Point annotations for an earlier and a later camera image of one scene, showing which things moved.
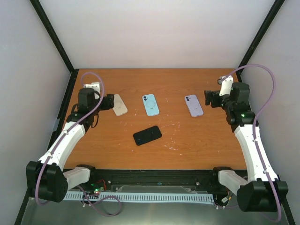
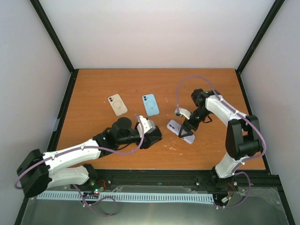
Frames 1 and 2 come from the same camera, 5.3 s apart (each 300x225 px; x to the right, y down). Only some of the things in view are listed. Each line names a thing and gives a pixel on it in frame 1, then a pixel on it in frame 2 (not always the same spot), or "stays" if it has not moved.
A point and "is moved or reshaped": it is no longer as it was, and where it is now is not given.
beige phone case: x=120 y=108 stays
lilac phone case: x=193 y=105 is moved or reshaped
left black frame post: x=73 y=71 stays
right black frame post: x=259 y=36 stays
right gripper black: x=209 y=93 -> x=183 y=127
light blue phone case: x=151 y=105 stays
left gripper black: x=108 y=101 -> x=146 y=143
